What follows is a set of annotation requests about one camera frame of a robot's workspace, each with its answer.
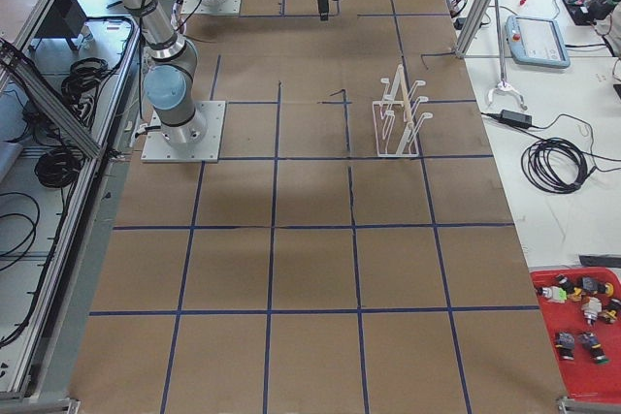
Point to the blue teach pendant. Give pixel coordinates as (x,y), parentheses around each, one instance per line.
(536,41)

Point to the black power adapter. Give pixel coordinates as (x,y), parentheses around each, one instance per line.
(515,119)

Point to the red plastic bin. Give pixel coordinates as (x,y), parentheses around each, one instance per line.
(581,311)

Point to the white wire cup rack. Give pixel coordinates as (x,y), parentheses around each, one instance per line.
(397,122)

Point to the aluminium frame beam left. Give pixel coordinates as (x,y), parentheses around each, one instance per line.
(24,72)

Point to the black cable bundle floor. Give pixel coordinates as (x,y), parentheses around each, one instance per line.
(58,168)

